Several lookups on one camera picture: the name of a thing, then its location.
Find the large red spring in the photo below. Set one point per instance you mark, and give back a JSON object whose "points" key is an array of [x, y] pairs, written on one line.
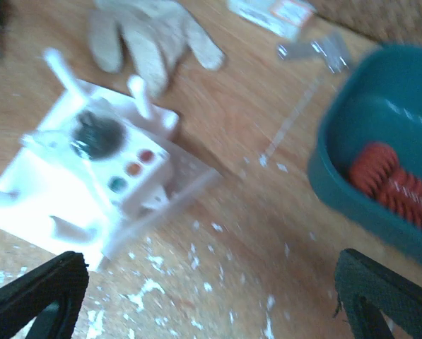
{"points": [[378, 174]]}

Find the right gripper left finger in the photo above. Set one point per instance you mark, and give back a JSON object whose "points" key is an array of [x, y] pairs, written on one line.
{"points": [[51, 295]]}

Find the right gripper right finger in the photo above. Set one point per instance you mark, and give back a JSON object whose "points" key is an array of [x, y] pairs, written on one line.
{"points": [[368, 292]]}

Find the metal angle bracket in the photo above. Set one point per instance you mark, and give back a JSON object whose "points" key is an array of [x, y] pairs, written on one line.
{"points": [[331, 49]]}

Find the white work glove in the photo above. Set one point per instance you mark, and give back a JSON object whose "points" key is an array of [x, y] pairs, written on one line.
{"points": [[157, 34]]}

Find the white peg base plate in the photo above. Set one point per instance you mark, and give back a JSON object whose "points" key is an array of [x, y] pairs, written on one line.
{"points": [[190, 176]]}

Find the small labelled parts box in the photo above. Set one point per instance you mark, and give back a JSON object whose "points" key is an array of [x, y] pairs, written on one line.
{"points": [[285, 18]]}

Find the teal plastic tray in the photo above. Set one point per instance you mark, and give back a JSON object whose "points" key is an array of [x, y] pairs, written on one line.
{"points": [[381, 101]]}

